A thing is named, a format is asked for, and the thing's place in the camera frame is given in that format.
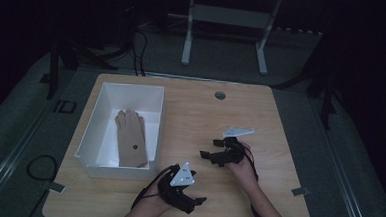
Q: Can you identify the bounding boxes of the beige glove with black dot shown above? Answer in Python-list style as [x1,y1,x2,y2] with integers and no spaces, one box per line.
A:
[111,107,152,169]

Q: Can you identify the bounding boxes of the white metal desk frame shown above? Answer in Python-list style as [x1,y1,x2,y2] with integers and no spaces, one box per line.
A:
[164,0,283,77]

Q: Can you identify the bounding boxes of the looped black floor cable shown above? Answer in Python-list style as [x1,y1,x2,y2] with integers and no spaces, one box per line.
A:
[25,153,59,183]

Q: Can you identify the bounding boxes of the black hanging cables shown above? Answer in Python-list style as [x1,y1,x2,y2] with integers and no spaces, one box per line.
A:
[128,27,150,78]

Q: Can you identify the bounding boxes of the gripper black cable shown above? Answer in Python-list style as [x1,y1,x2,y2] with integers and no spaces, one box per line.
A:
[130,162,181,213]
[238,143,310,217]

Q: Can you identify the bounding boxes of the black floor tape marking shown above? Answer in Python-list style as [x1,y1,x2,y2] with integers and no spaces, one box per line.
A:
[53,98,78,114]

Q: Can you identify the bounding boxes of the white rectangular box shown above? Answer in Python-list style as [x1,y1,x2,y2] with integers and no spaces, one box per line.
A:
[72,79,166,183]

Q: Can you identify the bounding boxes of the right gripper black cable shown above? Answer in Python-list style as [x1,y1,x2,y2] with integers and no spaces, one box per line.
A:
[238,143,310,217]

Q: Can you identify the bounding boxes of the grey tape piece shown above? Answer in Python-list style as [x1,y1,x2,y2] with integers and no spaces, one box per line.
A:
[291,185,312,198]
[47,180,67,195]

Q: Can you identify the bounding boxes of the person's left hand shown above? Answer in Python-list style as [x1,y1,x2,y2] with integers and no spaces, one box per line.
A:
[140,183,175,217]

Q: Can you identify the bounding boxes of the person's right hand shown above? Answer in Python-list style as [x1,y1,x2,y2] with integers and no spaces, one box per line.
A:
[225,140,261,190]

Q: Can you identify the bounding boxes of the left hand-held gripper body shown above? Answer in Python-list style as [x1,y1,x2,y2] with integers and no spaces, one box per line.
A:
[155,159,200,216]

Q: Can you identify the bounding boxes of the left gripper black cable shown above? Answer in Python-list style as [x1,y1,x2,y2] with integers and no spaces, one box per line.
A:
[130,162,181,213]

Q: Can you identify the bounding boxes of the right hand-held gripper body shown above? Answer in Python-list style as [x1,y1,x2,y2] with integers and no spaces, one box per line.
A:
[210,125,256,170]

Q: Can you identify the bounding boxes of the black tripod stand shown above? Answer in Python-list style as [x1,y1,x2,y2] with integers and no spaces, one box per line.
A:
[39,35,121,105]
[269,56,341,131]

